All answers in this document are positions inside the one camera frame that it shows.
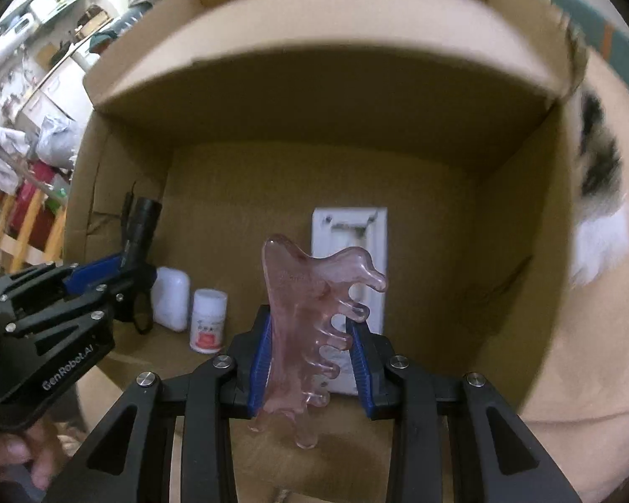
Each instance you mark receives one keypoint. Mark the teal cushion with orange stripe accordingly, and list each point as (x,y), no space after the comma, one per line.
(618,47)

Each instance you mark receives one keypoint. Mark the white hanging cloth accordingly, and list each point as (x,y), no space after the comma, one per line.
(5,146)

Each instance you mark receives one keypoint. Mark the white range hood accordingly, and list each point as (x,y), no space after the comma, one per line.
(47,6)

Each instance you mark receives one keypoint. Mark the grey stuffed bag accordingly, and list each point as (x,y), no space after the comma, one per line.
(57,136)

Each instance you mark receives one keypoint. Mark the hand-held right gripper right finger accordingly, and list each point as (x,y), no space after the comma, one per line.
(359,372)

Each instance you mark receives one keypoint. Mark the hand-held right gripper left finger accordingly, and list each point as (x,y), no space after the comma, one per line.
(262,367)

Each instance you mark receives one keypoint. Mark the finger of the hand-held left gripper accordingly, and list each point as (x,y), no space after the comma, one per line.
(126,298)
(97,272)

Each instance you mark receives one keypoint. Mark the white charger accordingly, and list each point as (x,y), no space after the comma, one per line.
(170,298)

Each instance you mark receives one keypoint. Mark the fluffy patterned blanket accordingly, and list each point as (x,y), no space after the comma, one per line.
(603,230)

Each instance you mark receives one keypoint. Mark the white base cabinet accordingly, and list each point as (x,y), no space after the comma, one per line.
(52,89)

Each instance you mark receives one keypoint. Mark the person's left hand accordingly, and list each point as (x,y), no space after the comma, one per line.
(15,453)

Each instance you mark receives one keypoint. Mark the white pill bottle red label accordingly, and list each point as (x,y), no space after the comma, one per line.
(208,319)

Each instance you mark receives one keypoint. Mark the yellow wooden chair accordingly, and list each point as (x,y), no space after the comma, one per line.
(31,230)

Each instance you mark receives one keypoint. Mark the pink translucent comb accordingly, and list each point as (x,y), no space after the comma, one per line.
(299,314)

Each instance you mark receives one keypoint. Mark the white rectangular power adapter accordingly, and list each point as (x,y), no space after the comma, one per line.
(346,241)

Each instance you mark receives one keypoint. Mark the plain teal cushion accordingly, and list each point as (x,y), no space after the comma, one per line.
(107,36)

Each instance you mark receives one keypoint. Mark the black flashlight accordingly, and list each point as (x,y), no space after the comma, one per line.
(141,220)

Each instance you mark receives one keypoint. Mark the large cardboard box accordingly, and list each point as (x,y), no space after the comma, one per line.
(319,178)

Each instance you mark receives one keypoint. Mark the white water heater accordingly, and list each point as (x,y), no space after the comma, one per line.
(5,42)

